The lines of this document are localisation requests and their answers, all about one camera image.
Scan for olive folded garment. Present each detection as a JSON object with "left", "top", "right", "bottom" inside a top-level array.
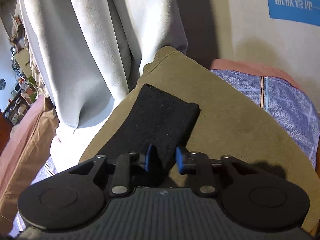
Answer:
[{"left": 81, "top": 46, "right": 319, "bottom": 232}]

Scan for blue sign with characters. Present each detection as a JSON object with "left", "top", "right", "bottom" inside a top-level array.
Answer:
[{"left": 267, "top": 0, "right": 320, "bottom": 26}]

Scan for black sock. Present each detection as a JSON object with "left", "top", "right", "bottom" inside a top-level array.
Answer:
[{"left": 98, "top": 84, "right": 200, "bottom": 172}]

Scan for pink brown duvet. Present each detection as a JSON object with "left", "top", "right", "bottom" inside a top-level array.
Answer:
[{"left": 0, "top": 58, "right": 303, "bottom": 235}]

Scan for light grey trousers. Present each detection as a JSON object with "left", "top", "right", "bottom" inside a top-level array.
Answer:
[{"left": 18, "top": 0, "right": 188, "bottom": 128}]

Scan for blue checked bed sheet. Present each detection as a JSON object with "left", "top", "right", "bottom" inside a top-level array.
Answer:
[{"left": 10, "top": 69, "right": 320, "bottom": 238}]

